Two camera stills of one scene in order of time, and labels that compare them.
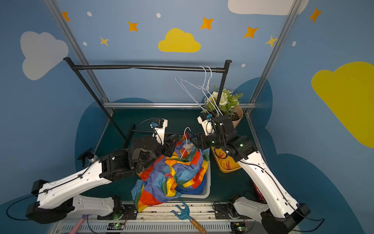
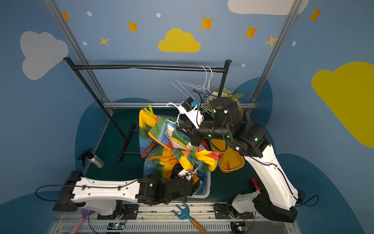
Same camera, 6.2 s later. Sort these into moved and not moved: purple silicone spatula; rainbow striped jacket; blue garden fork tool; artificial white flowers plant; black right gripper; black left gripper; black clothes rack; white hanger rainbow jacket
Moved: rainbow striped jacket; black left gripper; black right gripper; white hanger rainbow jacket
Not moved: blue garden fork tool; black clothes rack; artificial white flowers plant; purple silicone spatula
